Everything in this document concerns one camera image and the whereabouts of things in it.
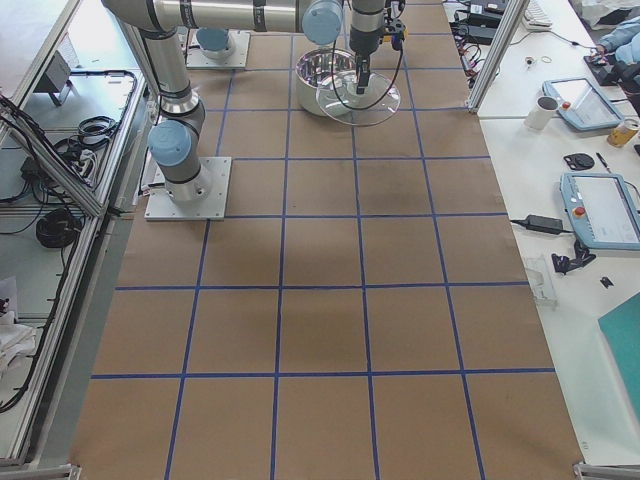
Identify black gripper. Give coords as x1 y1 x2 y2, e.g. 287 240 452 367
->
349 28 384 95

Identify glass pot lid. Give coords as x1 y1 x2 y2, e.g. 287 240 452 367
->
316 70 401 127

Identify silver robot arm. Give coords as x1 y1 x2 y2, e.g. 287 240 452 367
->
104 1 343 202
196 28 235 61

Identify white electric cooking pot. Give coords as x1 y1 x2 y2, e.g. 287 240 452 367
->
295 47 355 117

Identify white mug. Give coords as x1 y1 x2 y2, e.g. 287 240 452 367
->
524 96 559 131

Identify far blue teach pendant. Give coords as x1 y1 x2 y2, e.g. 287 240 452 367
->
542 77 624 131

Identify blue teach pendant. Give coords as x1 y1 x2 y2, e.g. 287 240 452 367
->
559 172 639 251
542 77 624 131

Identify black oval case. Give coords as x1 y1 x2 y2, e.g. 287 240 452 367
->
563 153 595 171

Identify black power adapter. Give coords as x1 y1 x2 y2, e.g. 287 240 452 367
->
511 214 572 235

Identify yellow drink can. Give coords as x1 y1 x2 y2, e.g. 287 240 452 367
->
606 118 639 148

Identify clear plastic holder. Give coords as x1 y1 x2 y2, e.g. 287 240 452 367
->
522 256 558 308

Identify near blue teach pendant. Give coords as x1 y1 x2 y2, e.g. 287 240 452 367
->
559 172 639 251

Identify white power strip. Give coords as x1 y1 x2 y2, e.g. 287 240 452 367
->
64 149 97 179

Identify teal cutting mat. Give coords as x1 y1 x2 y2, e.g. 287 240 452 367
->
598 294 639 410

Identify white crumpled cloth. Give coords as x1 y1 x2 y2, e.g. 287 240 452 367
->
0 277 39 381

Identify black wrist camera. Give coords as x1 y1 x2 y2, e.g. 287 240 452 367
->
381 17 406 51

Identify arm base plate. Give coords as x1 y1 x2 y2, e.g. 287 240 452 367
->
186 28 251 70
144 157 232 221

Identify aluminium frame post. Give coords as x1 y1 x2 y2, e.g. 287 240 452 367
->
467 0 528 113

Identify coiled black cables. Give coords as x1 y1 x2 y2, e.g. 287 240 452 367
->
34 208 84 249

